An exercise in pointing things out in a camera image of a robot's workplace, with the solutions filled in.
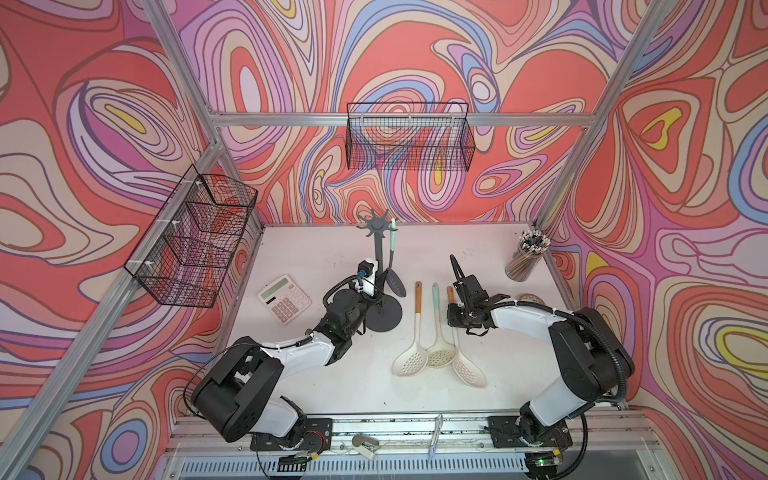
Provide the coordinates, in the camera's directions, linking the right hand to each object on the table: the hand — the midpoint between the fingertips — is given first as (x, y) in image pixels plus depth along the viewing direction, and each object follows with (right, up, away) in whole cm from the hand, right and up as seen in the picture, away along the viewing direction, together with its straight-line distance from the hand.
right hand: (455, 325), depth 93 cm
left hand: (-22, +18, -12) cm, 31 cm away
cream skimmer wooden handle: (-14, -8, -9) cm, 18 cm away
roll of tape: (+26, +8, +4) cm, 28 cm away
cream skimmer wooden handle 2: (+1, -9, -9) cm, 13 cm away
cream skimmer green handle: (-6, -6, -9) cm, 12 cm away
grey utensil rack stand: (-23, +3, +2) cm, 23 cm away
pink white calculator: (-55, +8, +2) cm, 56 cm away
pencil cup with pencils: (+23, +25, -3) cm, 35 cm away
